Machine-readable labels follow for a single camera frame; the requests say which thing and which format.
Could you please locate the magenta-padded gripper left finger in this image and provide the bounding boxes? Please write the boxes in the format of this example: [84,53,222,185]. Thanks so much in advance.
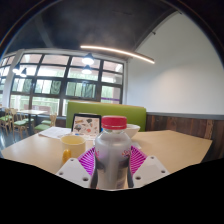
[55,146,98,190]

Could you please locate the wooden dining table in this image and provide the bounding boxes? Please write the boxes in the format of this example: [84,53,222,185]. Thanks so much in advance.
[16,109,48,134]

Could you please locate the long linear ceiling light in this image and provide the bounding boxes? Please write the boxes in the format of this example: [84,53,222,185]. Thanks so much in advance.
[79,44,156,65]

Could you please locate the group of pendant lamps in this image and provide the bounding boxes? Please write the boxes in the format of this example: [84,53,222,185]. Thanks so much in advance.
[12,52,96,78]

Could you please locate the group of green-seated wooden chairs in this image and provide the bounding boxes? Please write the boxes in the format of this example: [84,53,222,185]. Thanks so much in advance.
[0,108,58,139]

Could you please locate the clear red-capped drink bottle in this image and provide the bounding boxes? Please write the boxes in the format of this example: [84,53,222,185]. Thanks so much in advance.
[90,115,134,190]

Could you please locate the white paper sheets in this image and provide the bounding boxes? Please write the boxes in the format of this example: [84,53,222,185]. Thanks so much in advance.
[38,126,72,140]

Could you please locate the white bowl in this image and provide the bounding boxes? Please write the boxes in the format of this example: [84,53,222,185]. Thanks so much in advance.
[124,123,141,139]

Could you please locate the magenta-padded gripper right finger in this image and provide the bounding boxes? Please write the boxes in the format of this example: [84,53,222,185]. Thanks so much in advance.
[126,145,171,189]

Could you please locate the pale yellow mug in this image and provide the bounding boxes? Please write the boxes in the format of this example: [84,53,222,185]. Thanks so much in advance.
[60,134,87,165]

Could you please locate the black-framed sticker-covered tablet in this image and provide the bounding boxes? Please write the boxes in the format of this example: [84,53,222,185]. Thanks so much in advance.
[71,113,102,138]

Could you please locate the green upholstered bench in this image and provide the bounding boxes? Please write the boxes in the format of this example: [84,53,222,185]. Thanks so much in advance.
[65,101,147,132]

